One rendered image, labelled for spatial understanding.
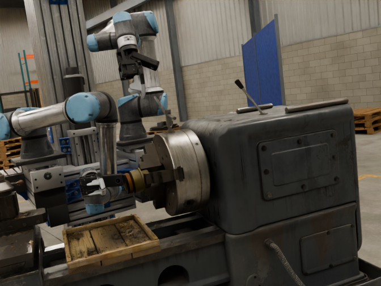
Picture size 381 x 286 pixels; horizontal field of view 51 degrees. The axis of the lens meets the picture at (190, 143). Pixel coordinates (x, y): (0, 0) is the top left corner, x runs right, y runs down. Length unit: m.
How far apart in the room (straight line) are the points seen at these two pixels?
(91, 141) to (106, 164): 0.40
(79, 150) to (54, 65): 0.46
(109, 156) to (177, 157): 0.48
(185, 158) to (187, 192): 0.12
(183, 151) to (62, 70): 1.02
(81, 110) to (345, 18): 11.48
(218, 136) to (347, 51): 11.30
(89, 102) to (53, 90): 0.62
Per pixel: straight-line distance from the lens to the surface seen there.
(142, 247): 1.35
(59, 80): 2.19
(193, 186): 1.38
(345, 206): 1.66
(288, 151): 1.47
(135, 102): 2.09
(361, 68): 12.36
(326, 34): 12.95
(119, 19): 1.67
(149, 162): 1.50
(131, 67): 1.58
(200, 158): 1.38
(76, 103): 1.60
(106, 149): 1.75
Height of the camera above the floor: 1.38
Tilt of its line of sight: 8 degrees down
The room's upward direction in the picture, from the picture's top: 7 degrees counter-clockwise
